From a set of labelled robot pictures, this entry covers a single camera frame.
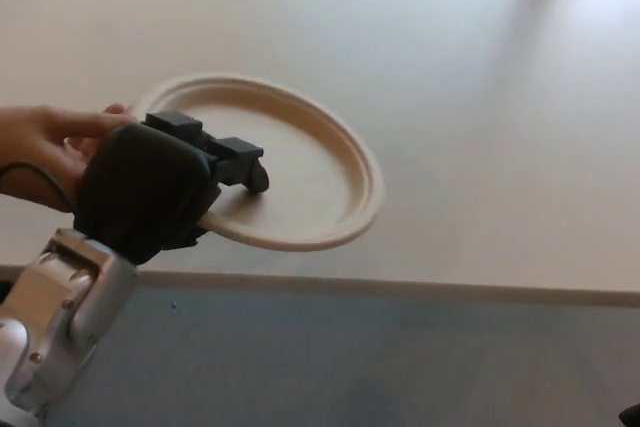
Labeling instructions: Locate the beige round paper plate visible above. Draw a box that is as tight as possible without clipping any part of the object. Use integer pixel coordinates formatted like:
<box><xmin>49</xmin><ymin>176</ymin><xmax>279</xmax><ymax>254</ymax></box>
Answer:
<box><xmin>130</xmin><ymin>74</ymin><xmax>385</xmax><ymax>253</ymax></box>

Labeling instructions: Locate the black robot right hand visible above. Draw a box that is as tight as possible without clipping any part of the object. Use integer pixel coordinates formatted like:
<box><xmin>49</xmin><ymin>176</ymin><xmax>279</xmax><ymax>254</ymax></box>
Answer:
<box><xmin>618</xmin><ymin>399</ymin><xmax>640</xmax><ymax>427</ymax></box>

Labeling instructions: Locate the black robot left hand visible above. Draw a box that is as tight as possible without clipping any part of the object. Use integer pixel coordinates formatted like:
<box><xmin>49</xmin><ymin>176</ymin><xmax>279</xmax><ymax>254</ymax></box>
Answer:
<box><xmin>73</xmin><ymin>109</ymin><xmax>272</xmax><ymax>266</ymax></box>

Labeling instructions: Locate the person's bare hand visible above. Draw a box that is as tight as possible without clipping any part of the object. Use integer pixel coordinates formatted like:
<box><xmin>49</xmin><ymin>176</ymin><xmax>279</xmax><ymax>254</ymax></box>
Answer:
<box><xmin>0</xmin><ymin>102</ymin><xmax>139</xmax><ymax>214</ymax></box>

